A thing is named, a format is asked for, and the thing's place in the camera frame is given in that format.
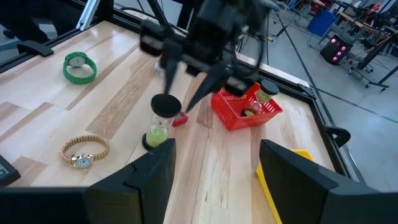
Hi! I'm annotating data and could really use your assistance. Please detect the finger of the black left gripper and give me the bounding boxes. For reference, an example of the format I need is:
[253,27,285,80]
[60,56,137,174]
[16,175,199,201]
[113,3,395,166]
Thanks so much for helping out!
[161,40,182,95]
[185,63,233,113]

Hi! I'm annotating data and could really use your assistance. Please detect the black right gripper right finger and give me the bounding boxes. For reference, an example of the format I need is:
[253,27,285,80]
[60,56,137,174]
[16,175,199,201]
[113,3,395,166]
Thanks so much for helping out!
[259,139,374,224]

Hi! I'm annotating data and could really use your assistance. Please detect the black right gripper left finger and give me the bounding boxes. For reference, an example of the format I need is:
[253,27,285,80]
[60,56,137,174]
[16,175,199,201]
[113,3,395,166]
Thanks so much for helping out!
[85,138,177,224]

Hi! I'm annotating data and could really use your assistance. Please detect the green sand hourglass black caps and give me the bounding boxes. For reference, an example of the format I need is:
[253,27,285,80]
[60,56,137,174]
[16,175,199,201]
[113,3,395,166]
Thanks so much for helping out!
[255,80,280,103]
[142,93,183,152]

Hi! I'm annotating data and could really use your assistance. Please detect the small red clock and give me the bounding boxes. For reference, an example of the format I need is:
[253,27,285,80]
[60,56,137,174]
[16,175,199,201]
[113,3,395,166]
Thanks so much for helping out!
[172,111,190,128]

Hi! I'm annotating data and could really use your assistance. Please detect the gold metal wristwatch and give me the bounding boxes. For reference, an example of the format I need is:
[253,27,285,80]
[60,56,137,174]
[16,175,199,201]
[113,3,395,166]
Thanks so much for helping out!
[60,134,111,170]

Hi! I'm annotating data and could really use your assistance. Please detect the green wristwatch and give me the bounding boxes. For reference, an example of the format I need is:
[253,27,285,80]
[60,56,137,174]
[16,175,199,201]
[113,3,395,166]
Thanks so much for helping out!
[62,51,98,85]

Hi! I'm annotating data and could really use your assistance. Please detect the small black digital clock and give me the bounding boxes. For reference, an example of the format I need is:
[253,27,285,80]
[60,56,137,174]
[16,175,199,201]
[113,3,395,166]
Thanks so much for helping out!
[0,154,22,187]

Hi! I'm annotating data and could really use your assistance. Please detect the red plastic basket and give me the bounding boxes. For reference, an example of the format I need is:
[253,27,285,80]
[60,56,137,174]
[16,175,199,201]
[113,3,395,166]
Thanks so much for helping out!
[210,82,284,131]

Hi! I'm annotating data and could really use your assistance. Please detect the yellow plastic basket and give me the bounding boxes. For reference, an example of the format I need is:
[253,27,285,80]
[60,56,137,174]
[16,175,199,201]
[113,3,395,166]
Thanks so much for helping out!
[256,149,315,224]

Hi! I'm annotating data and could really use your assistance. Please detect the black table clamp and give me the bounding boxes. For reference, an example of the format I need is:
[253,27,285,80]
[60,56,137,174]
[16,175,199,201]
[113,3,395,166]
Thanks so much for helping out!
[17,40,54,58]
[325,126,351,149]

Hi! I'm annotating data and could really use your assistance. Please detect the silver aluminium extrusion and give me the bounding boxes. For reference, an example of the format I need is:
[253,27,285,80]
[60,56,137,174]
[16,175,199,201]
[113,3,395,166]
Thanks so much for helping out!
[76,0,101,31]

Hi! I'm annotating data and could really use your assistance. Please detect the blue plastic bin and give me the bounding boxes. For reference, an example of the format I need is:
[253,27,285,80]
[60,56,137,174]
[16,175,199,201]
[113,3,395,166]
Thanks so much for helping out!
[307,11,336,37]

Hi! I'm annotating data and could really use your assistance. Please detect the pink lit computer tower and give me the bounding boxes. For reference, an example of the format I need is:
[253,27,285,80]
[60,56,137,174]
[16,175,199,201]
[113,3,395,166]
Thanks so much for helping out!
[320,34,354,66]

